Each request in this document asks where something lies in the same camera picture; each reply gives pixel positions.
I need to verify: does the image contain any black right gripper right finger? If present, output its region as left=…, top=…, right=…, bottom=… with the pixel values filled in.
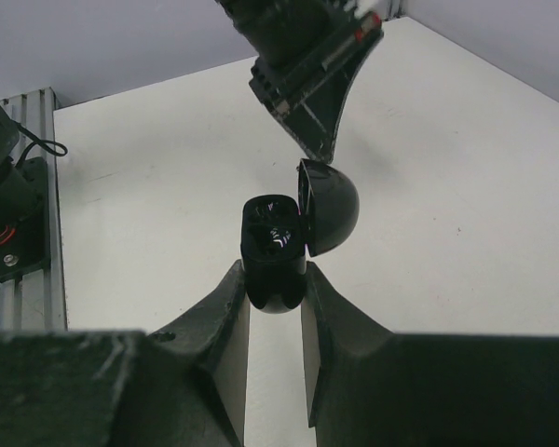
left=301, top=264, right=559, bottom=446

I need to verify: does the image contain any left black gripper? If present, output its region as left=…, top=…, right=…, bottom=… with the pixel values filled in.
left=218, top=1, right=383, bottom=162

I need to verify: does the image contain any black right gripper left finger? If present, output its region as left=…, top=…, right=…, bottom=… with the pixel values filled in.
left=0, top=263, right=250, bottom=446

